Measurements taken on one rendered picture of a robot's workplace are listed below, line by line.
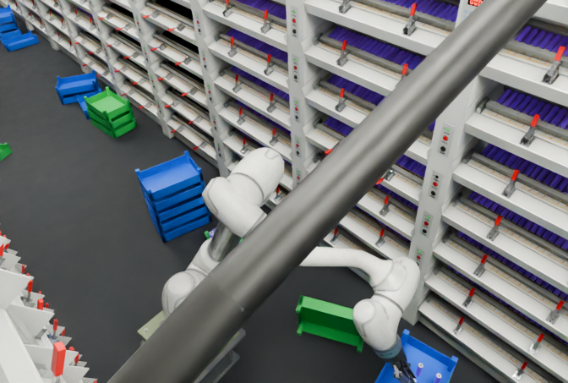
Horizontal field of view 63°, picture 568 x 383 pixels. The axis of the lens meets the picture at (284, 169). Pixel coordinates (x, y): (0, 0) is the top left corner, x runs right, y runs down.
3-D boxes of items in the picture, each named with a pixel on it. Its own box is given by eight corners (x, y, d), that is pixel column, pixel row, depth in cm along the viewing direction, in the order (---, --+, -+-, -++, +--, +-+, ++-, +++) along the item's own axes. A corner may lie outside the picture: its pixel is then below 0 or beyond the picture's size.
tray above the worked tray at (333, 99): (428, 166, 164) (426, 143, 153) (307, 103, 199) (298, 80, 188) (461, 128, 169) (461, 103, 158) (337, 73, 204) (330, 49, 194)
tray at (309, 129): (420, 207, 177) (418, 194, 169) (307, 141, 212) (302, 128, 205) (450, 171, 182) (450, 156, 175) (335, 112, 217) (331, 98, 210)
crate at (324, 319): (301, 320, 220) (296, 335, 214) (301, 294, 207) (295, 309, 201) (364, 337, 212) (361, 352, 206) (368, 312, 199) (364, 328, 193)
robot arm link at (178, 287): (158, 326, 181) (147, 291, 168) (185, 292, 194) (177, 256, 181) (193, 342, 176) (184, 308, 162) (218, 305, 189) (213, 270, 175)
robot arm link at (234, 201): (253, 227, 129) (275, 197, 138) (202, 185, 128) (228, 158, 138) (234, 246, 138) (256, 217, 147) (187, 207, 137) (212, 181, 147)
